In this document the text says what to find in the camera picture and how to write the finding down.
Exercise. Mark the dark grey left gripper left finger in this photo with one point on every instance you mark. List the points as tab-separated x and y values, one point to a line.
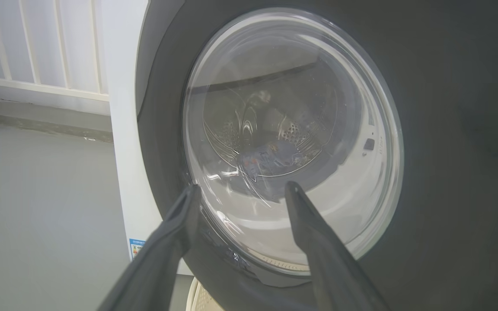
158	263

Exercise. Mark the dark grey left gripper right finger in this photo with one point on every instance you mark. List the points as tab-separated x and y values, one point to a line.
331	268

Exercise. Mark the blue bear-print garment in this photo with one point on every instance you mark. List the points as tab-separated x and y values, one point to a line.
257	162
290	153

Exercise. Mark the black round glass washer door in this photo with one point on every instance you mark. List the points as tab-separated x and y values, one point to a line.
448	129

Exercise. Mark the white front-load washing machine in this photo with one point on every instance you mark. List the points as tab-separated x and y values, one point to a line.
121	129

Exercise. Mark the perforated steel washer drum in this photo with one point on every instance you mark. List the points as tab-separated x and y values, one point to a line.
231	134

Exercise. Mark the blue energy label sticker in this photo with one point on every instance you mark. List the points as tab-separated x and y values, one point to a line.
136	248

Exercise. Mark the cream perforated laundry basket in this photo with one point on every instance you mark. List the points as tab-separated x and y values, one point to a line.
201	300

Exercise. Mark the white slatted railing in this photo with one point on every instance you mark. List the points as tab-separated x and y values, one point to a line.
37	84

